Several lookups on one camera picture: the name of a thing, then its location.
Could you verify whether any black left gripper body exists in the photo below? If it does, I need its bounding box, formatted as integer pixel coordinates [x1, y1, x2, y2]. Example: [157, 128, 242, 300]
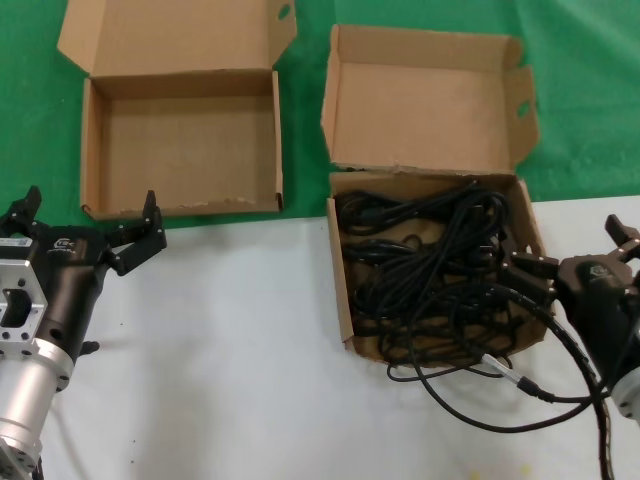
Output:
[28, 225, 113, 362]

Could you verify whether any cardboard box with torn edge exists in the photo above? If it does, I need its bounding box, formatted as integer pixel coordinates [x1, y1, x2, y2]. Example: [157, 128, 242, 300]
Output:
[319, 23, 549, 361]

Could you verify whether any black power cable with plug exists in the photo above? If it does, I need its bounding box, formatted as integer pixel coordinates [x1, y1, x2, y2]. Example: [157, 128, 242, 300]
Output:
[333, 192, 481, 236]

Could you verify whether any green cloth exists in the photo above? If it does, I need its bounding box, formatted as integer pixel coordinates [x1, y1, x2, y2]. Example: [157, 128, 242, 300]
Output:
[0, 0, 640, 236]

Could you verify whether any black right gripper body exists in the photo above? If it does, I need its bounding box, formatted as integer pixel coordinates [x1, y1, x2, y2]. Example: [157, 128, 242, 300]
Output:
[556, 251, 640, 387]

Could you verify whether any empty-lidded cardboard box, round hole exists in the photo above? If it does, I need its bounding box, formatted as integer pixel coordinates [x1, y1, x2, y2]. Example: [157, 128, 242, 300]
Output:
[56, 0, 296, 221]

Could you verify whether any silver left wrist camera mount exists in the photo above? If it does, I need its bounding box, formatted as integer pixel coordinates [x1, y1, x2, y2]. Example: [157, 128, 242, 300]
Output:
[0, 237, 50, 354]

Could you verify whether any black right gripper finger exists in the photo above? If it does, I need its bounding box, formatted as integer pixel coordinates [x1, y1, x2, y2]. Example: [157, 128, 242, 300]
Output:
[604, 213, 640, 265]
[501, 251, 561, 307]

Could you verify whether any black cable bundle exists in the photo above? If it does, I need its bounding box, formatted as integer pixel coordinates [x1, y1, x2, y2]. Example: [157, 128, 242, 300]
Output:
[343, 234, 501, 269]

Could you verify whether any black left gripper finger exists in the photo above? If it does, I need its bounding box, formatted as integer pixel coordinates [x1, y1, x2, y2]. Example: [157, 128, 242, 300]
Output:
[103, 189, 168, 278]
[0, 185, 44, 240]

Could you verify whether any loose black cable tangle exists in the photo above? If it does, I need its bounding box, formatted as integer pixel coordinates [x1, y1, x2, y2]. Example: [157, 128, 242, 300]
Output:
[349, 269, 519, 384]

